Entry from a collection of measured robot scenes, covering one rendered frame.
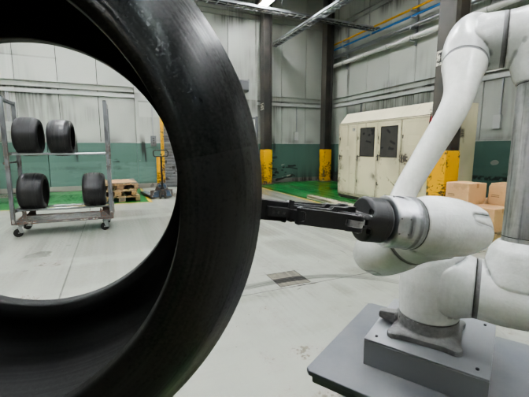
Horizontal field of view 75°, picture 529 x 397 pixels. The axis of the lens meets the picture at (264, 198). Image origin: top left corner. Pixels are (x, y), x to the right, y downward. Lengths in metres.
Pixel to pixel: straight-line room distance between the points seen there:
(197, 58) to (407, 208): 0.40
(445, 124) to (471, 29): 0.27
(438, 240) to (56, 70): 11.43
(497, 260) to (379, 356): 0.38
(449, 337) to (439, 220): 0.51
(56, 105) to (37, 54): 1.38
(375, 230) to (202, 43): 0.37
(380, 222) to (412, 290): 0.47
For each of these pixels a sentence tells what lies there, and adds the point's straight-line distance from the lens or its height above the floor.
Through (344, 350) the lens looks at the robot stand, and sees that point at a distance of 1.12.
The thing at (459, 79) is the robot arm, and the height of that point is 1.39.
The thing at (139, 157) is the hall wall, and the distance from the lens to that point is 11.37.
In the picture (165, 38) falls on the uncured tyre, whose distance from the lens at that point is 0.32.
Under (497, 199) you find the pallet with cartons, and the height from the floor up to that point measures 0.52.
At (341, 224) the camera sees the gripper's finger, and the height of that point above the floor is 1.13.
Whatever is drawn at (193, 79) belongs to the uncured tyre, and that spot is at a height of 1.30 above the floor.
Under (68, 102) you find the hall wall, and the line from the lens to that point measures 11.53.
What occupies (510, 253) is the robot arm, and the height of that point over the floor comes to 1.00.
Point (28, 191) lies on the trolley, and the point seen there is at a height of 0.64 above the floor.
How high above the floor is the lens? 1.24
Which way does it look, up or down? 8 degrees down
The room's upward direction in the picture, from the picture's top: straight up
